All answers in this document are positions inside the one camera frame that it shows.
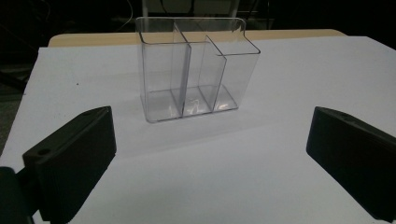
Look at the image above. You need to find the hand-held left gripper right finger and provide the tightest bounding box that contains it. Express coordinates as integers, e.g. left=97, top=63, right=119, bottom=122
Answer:
left=305, top=105, right=396, bottom=223

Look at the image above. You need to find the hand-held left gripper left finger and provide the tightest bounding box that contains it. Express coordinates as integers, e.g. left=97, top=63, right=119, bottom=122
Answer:
left=21, top=105, right=118, bottom=224

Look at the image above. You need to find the clear plastic compartment organizer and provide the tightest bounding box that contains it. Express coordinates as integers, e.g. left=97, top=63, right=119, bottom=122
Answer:
left=134, top=16, right=262, bottom=124

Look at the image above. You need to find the white table sheet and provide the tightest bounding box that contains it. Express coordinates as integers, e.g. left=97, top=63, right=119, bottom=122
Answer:
left=0, top=35, right=396, bottom=224

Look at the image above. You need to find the white floor cable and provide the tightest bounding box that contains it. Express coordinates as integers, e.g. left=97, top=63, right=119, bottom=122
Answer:
left=117, top=0, right=135, bottom=32

